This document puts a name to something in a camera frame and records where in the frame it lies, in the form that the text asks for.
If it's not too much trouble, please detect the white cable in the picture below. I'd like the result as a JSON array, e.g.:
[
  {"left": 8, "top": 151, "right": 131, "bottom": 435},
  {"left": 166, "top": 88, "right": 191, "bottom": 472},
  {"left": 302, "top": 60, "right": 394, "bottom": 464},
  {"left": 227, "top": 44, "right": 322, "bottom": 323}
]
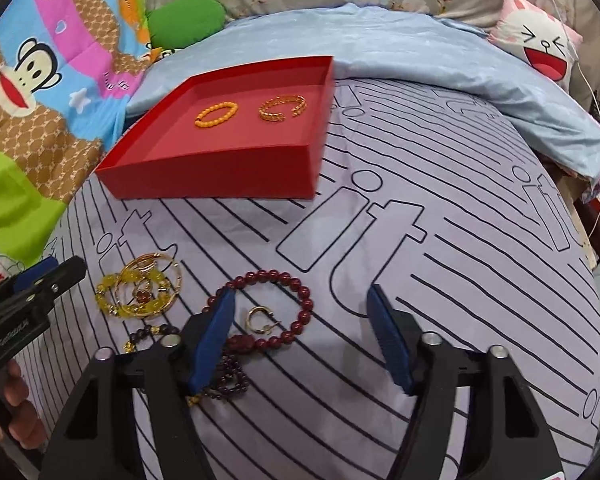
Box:
[{"left": 540, "top": 0, "right": 600, "bottom": 241}]

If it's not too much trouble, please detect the pink rabbit cushion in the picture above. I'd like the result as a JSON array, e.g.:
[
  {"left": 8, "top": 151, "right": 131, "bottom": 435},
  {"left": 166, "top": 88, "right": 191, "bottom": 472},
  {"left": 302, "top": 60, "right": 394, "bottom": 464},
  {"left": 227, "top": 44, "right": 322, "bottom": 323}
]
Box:
[{"left": 487, "top": 0, "right": 583, "bottom": 86}]

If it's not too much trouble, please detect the light blue quilt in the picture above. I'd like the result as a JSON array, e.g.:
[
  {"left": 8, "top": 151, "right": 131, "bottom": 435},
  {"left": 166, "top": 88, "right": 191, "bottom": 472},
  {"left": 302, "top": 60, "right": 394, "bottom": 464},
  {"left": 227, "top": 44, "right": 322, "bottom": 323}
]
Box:
[{"left": 125, "top": 2, "right": 600, "bottom": 181}]

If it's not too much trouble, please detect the orange bead bracelet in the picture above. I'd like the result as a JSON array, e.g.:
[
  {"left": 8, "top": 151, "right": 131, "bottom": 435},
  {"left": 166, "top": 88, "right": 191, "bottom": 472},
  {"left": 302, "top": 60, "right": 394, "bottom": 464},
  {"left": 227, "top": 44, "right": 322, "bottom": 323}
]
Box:
[{"left": 194, "top": 102, "right": 238, "bottom": 128}]

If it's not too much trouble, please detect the thin gold bangle with charm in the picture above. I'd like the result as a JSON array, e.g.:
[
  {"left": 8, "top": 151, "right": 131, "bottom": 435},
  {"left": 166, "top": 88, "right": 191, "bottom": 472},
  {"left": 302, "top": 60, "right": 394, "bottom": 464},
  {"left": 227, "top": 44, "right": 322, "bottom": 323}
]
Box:
[{"left": 117, "top": 253, "right": 183, "bottom": 321}]

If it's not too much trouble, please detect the dark red bead bracelet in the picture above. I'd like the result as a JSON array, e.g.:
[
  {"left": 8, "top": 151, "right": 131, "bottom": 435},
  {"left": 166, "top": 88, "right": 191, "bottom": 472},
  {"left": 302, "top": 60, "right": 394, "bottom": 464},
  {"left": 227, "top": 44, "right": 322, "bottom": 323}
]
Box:
[{"left": 207, "top": 270, "right": 315, "bottom": 361}]

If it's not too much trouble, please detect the person's left hand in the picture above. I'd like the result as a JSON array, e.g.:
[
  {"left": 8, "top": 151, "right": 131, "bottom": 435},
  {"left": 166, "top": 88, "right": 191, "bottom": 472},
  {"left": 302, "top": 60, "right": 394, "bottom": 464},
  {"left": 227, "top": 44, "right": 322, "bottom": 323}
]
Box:
[{"left": 0, "top": 360, "right": 47, "bottom": 446}]

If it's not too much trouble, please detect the green pillow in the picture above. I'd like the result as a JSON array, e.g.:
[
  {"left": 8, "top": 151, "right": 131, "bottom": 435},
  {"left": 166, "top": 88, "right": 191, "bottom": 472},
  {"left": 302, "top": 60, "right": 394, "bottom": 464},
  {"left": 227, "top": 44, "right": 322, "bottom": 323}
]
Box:
[{"left": 147, "top": 0, "right": 227, "bottom": 51}]

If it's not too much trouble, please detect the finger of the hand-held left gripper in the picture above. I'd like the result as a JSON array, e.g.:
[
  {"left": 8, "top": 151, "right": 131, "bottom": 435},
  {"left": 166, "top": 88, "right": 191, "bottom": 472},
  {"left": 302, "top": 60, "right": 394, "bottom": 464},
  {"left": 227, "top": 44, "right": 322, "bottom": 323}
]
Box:
[
  {"left": 10, "top": 257, "right": 88, "bottom": 311},
  {"left": 11, "top": 257, "right": 60, "bottom": 292}
]

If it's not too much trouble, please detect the colourful cartoon monkey blanket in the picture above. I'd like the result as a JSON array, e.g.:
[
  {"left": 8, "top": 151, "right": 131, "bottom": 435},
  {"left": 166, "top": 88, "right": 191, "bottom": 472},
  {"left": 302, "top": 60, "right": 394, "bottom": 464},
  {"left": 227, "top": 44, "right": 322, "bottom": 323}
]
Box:
[{"left": 0, "top": 0, "right": 181, "bottom": 281}]

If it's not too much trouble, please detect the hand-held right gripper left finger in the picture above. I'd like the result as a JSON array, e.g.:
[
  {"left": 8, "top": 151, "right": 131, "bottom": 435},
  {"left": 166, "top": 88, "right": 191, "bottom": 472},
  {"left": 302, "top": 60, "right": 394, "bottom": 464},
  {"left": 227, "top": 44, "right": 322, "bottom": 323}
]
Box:
[{"left": 39, "top": 289, "right": 238, "bottom": 480}]

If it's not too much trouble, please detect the gold hoop earring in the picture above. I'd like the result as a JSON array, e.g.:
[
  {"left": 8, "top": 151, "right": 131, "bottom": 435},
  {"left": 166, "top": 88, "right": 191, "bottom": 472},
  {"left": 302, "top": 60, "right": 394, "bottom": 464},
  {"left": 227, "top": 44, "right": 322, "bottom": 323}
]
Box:
[{"left": 245, "top": 306, "right": 276, "bottom": 336}]

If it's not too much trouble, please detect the dark maroon cloth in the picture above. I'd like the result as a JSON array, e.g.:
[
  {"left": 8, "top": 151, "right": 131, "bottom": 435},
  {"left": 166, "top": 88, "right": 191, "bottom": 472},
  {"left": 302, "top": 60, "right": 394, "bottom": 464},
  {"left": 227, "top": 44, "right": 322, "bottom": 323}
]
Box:
[{"left": 575, "top": 200, "right": 600, "bottom": 263}]

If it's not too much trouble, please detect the lilac striped bed sheet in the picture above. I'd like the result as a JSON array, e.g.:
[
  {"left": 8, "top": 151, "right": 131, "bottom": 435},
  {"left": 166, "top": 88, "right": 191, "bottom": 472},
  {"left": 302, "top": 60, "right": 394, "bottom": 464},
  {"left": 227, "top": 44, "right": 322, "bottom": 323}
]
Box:
[{"left": 15, "top": 77, "right": 600, "bottom": 480}]

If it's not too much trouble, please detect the yellow crystal bead bracelet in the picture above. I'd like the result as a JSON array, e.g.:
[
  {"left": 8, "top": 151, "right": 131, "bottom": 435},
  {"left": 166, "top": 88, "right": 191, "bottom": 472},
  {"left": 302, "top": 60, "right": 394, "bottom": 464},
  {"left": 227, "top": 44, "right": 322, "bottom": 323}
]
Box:
[{"left": 96, "top": 267, "right": 173, "bottom": 318}]

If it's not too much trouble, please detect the small garnet bead bracelet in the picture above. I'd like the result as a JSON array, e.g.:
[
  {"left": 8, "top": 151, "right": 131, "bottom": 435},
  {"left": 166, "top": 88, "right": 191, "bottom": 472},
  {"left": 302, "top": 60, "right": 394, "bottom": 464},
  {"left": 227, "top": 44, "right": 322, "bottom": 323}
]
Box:
[{"left": 185, "top": 352, "right": 251, "bottom": 406}]

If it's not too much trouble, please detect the dark bead bracelet gold charm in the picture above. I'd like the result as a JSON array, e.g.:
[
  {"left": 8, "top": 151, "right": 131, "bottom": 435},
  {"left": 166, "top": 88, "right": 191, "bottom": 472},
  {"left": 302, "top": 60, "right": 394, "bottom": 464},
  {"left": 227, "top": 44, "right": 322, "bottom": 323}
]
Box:
[{"left": 122, "top": 324, "right": 183, "bottom": 356}]

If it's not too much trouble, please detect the red shallow box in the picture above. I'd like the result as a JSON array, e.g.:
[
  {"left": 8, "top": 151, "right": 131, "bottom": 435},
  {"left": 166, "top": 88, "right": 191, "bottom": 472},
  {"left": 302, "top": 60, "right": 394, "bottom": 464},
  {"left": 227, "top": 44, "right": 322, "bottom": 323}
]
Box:
[{"left": 95, "top": 55, "right": 336, "bottom": 201}]

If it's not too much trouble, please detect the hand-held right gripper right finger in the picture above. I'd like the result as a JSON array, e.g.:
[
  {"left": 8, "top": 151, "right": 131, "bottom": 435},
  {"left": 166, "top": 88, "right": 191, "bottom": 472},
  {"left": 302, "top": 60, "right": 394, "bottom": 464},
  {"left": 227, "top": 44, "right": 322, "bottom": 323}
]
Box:
[{"left": 366, "top": 284, "right": 563, "bottom": 480}]

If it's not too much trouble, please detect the gold chain bangle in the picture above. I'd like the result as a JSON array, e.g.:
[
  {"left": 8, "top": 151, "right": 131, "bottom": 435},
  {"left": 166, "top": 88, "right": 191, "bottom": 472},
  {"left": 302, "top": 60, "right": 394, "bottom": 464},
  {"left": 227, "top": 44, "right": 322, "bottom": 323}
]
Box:
[{"left": 257, "top": 94, "right": 307, "bottom": 123}]

